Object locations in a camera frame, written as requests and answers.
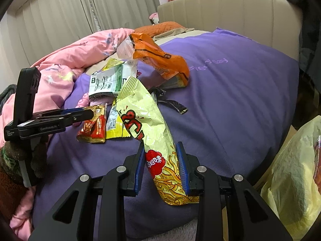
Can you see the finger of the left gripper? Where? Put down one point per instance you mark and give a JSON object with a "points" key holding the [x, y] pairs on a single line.
{"points": [[56, 112], [69, 119]]}

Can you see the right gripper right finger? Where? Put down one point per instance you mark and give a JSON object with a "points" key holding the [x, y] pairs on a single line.
{"points": [[249, 216]]}

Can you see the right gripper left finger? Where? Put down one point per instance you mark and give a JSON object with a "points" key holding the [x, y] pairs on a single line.
{"points": [[73, 216]]}

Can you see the red gold snack wrapper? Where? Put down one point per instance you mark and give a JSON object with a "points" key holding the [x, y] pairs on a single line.
{"points": [[94, 130]]}

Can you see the green white milk carton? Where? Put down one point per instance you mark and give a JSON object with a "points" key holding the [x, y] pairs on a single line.
{"points": [[109, 82]]}

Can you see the yellow noodle snack bag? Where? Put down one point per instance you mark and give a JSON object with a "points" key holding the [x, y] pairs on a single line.
{"points": [[143, 120]]}

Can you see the knotted silver foil wrapper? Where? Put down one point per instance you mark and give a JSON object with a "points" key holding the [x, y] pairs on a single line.
{"points": [[159, 97]]}

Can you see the orange snack bag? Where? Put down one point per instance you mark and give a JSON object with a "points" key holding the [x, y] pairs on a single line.
{"points": [[172, 68]]}

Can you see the small yellow snack packet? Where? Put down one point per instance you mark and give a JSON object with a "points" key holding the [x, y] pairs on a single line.
{"points": [[114, 126]]}

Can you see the yellow trash bag bin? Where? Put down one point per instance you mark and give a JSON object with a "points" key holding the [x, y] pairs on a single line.
{"points": [[292, 189]]}

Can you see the left hand in glove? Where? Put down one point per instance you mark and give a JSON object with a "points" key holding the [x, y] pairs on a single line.
{"points": [[37, 162]]}

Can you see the pink pig toy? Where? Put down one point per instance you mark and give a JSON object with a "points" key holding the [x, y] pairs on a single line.
{"points": [[83, 102]]}

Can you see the pink duvet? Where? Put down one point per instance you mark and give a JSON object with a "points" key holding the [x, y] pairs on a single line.
{"points": [[59, 71]]}

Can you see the purple bed blanket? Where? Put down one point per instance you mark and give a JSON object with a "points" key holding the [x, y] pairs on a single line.
{"points": [[241, 98]]}

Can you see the grey pleated curtain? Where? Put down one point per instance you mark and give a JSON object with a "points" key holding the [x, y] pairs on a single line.
{"points": [[31, 29]]}

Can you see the orange pillow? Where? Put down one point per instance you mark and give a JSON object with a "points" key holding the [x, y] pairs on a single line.
{"points": [[158, 28]]}

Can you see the beige bed sheet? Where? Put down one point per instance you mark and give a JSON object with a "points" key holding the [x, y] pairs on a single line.
{"points": [[161, 39]]}

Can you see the pink plush toy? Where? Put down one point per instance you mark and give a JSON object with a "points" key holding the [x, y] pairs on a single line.
{"points": [[154, 18]]}

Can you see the beige padded headboard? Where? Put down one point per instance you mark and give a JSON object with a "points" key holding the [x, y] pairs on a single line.
{"points": [[274, 23]]}

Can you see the black jacket on chair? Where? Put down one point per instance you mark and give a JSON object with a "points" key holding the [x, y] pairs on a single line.
{"points": [[309, 39]]}

